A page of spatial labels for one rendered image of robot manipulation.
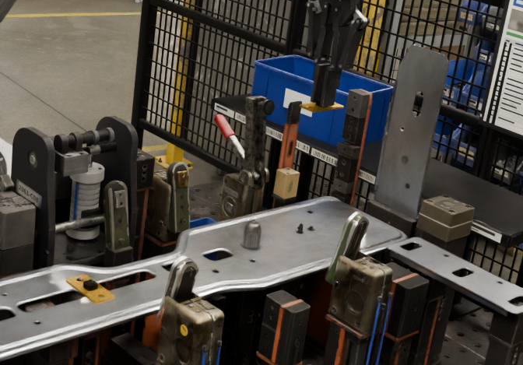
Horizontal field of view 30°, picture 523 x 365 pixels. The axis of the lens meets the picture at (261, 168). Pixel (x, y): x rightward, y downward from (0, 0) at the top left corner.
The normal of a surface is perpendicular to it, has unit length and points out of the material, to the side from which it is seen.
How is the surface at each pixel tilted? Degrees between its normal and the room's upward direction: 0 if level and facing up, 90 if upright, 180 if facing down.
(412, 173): 90
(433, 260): 0
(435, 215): 89
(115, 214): 78
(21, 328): 0
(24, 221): 90
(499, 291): 0
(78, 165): 90
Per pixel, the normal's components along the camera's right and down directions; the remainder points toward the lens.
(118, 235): 0.69, 0.15
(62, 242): 0.14, -0.93
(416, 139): -0.73, 0.15
